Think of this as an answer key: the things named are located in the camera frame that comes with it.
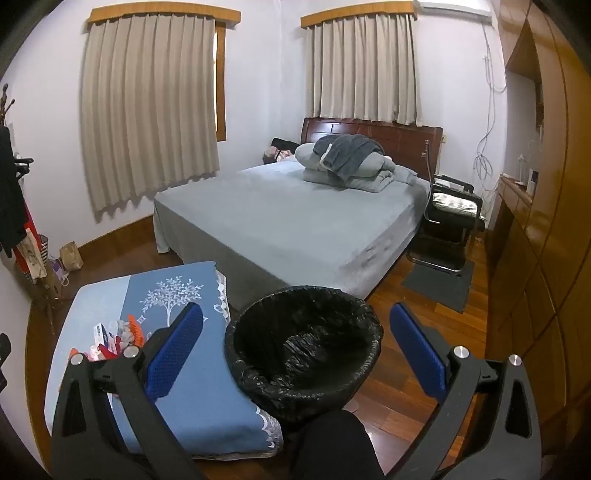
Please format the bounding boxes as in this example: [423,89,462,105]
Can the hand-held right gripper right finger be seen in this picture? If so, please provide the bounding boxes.
[383,302,542,480]

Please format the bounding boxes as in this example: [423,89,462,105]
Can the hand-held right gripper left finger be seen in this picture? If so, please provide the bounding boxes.
[51,302,206,480]

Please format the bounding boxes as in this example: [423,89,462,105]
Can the round bin with black bag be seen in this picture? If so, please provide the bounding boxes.
[224,286,386,425]

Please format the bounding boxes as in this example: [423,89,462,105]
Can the orange comb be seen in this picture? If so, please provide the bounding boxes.
[117,314,149,347]

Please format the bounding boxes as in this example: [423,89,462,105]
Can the dark grey floor mat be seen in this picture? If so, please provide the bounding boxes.
[401,258,475,315]

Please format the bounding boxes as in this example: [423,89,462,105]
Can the white cardboard box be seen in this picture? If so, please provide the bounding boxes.
[90,323,115,352]

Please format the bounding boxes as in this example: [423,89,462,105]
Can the blue tree-print blanket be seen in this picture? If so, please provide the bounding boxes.
[45,261,283,461]

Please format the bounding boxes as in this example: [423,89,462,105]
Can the purple and white item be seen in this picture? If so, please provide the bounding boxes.
[48,258,70,287]

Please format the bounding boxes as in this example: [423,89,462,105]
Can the black and white striped bag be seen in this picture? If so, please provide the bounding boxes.
[28,234,51,278]

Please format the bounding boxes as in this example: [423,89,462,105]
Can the brown paper bag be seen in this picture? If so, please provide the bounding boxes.
[59,241,85,272]

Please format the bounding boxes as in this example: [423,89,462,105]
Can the black metal chair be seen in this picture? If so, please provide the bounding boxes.
[407,174,485,278]

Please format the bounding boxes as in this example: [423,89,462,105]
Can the person's leg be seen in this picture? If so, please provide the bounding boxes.
[295,410,385,480]

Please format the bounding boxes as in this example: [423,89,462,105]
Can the wooden wardrobe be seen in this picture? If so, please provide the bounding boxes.
[485,0,591,462]

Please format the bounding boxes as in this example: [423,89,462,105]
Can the dark hanging clothes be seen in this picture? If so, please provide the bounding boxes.
[0,124,31,257]

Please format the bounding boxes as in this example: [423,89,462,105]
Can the bed with grey sheet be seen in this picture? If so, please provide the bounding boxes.
[153,161,432,311]

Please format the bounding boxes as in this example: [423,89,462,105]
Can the folded light grey duvet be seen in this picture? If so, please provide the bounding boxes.
[294,142,419,192]

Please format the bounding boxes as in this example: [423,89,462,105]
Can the dark grey folded blanket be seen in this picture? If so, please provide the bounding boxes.
[314,134,385,181]

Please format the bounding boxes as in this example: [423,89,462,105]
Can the dark wooden headboard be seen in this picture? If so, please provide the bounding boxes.
[300,117,444,182]

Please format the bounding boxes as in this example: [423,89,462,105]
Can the black and pink bundle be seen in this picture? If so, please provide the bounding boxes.
[262,137,301,165]

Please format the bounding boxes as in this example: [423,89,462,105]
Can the wide beige curtain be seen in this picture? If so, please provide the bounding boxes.
[81,10,220,221]

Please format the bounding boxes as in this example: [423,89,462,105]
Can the wooden coat rack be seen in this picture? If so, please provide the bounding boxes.
[0,83,61,305]

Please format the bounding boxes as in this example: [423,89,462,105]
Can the wooden curtain valance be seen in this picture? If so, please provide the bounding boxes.
[300,1,419,28]
[88,6,242,32]

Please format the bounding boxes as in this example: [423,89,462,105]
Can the white air conditioner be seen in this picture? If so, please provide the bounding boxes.
[413,0,494,19]

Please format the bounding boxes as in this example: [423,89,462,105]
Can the white wall cables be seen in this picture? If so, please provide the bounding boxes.
[473,21,509,195]

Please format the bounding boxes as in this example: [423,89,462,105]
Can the wooden window frame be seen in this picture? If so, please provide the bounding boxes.
[213,22,228,143]

